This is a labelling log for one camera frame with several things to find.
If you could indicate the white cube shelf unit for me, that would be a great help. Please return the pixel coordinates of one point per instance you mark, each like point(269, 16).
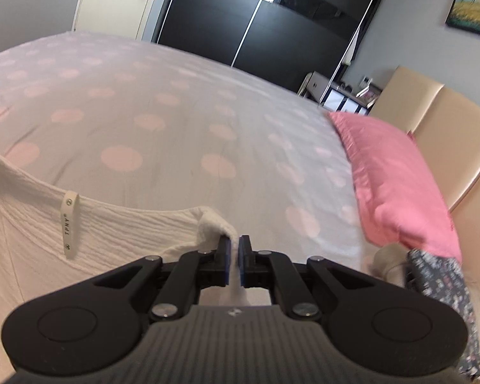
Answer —
point(338, 96)

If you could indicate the white door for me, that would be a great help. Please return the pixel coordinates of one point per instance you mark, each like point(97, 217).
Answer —
point(112, 2)

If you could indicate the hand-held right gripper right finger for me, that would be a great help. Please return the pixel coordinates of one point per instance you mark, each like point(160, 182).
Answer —
point(244, 263)

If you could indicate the white textured shirt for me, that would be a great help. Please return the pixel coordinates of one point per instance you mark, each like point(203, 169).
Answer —
point(116, 240)

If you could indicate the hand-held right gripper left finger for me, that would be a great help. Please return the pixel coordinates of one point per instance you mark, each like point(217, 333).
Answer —
point(224, 263)

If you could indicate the small photo frame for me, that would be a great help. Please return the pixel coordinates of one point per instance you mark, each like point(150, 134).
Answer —
point(368, 94)

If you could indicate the beige padded headboard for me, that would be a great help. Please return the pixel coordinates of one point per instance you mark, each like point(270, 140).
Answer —
point(444, 136)

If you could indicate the black glossy wardrobe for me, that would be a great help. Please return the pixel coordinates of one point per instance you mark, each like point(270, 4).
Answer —
point(280, 20)

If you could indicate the beige cloth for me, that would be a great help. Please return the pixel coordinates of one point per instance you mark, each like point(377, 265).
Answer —
point(390, 262)

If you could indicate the pink pillow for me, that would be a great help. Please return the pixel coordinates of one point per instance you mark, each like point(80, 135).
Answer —
point(392, 184)

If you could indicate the polka dot bed sheet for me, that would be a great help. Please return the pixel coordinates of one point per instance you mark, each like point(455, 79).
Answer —
point(176, 120)

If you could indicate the dark floral cloth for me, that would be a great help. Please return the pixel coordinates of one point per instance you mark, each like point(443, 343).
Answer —
point(444, 288)

